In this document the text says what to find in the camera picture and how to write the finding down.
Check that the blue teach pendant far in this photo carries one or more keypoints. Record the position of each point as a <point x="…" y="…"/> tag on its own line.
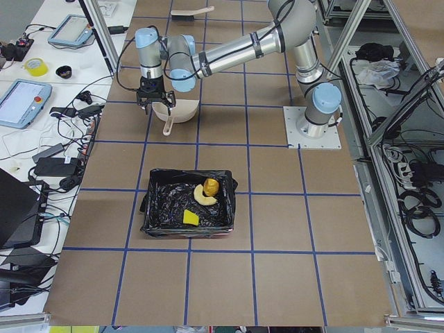
<point x="73" y="32"/>

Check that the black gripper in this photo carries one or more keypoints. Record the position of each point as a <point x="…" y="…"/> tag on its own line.
<point x="157" y="86"/>

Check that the black power brick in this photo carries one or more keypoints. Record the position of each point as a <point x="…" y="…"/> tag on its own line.
<point x="56" y="166"/>

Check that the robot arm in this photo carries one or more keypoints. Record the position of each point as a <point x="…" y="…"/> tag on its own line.
<point x="171" y="64"/>

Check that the aluminium frame post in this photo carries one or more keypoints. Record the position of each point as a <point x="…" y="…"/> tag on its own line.
<point x="101" y="33"/>

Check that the blue teach pendant near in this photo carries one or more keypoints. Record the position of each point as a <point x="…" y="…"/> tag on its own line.
<point x="22" y="102"/>

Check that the aluminium frame rack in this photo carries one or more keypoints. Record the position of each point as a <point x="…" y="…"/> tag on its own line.
<point x="398" y="136"/>

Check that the beige plastic dustpan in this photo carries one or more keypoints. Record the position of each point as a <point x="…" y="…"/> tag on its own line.
<point x="183" y="111"/>

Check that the pink bin with black bag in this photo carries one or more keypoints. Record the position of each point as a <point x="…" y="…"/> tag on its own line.
<point x="171" y="191"/>

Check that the croissant shaped bread piece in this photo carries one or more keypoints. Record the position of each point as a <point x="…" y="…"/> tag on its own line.
<point x="201" y="198"/>

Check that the yellow ball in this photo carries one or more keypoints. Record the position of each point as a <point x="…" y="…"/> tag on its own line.
<point x="210" y="187"/>

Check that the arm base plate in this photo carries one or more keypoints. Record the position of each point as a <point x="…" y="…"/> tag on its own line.
<point x="304" y="135"/>

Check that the green yellow sponge piece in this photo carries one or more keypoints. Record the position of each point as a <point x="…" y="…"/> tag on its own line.
<point x="190" y="218"/>

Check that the crumpled white cloth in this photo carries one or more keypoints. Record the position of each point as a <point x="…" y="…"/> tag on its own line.
<point x="380" y="74"/>

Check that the black laptop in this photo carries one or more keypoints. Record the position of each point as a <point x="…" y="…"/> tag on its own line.
<point x="22" y="208"/>

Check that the beige hand brush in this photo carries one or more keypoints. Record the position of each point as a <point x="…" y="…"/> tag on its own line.
<point x="189" y="15"/>

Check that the small black bowl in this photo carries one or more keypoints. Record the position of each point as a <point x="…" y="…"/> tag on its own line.
<point x="64" y="72"/>

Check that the yellow tape roll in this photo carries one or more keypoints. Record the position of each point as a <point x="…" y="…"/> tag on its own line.
<point x="36" y="67"/>

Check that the blue teach pendant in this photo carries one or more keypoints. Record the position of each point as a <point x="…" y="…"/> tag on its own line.
<point x="22" y="102"/>
<point x="73" y="32"/>

